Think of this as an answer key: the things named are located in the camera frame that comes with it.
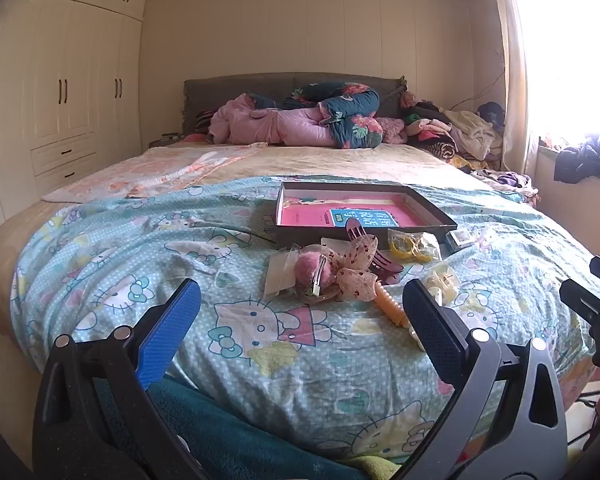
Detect bright window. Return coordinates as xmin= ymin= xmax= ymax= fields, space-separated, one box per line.
xmin=510 ymin=0 xmax=600 ymax=151

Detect purple crumpled clothes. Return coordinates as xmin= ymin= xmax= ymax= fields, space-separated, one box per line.
xmin=472 ymin=167 xmax=538 ymax=198

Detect sheer spotted bow hair clip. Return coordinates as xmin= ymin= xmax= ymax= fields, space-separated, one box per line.
xmin=322 ymin=232 xmax=381 ymax=302

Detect dark bedside table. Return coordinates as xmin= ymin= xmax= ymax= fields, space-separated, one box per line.
xmin=147 ymin=132 xmax=183 ymax=148

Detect orange ribbed plastic handle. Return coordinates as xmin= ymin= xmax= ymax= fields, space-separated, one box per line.
xmin=375 ymin=285 xmax=411 ymax=328

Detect orange floral blanket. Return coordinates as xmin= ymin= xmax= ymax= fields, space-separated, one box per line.
xmin=42 ymin=142 xmax=268 ymax=203

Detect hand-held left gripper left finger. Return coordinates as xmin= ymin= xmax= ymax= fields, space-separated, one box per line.
xmin=32 ymin=277 xmax=216 ymax=480

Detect dark clothes on windowsill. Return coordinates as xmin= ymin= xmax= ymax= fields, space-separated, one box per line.
xmin=552 ymin=132 xmax=600 ymax=183

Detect cream curtain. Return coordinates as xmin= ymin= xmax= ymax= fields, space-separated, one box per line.
xmin=487 ymin=0 xmax=541 ymax=201

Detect pile of clothes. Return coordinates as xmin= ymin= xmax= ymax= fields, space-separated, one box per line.
xmin=400 ymin=92 xmax=506 ymax=171

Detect pink quilt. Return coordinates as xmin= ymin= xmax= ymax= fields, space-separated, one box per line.
xmin=207 ymin=92 xmax=341 ymax=148

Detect white wardrobe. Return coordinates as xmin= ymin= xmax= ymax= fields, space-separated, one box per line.
xmin=0 ymin=0 xmax=148 ymax=241

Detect light blue cartoon cat blanket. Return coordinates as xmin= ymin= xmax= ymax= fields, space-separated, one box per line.
xmin=10 ymin=175 xmax=600 ymax=466

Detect pink pompom hair clip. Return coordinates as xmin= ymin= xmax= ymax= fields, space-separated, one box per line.
xmin=292 ymin=252 xmax=331 ymax=297

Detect navy floral quilt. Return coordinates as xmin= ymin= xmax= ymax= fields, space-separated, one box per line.
xmin=290 ymin=81 xmax=386 ymax=150

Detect bed with beige sheet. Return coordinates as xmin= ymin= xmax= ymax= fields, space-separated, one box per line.
xmin=0 ymin=140 xmax=600 ymax=480

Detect black wall cable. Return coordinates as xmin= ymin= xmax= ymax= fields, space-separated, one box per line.
xmin=462 ymin=67 xmax=506 ymax=103

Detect yellow bracelets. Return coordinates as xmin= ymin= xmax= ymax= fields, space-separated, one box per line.
xmin=387 ymin=229 xmax=441 ymax=263

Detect yellow-green cloth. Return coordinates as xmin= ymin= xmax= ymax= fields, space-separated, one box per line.
xmin=340 ymin=452 xmax=401 ymax=480

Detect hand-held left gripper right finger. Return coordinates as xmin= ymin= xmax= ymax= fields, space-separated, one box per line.
xmin=395 ymin=278 xmax=568 ymax=480

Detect small clear plastic box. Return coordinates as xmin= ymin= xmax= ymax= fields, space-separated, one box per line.
xmin=446 ymin=230 xmax=481 ymax=252

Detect teal towel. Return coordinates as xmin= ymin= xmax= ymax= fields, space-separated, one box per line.
xmin=92 ymin=377 xmax=381 ymax=480

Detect clear plastic packet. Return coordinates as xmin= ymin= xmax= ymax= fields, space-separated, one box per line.
xmin=263 ymin=247 xmax=301 ymax=301

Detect shallow cardboard box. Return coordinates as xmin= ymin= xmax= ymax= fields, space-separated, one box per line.
xmin=274 ymin=181 xmax=458 ymax=250

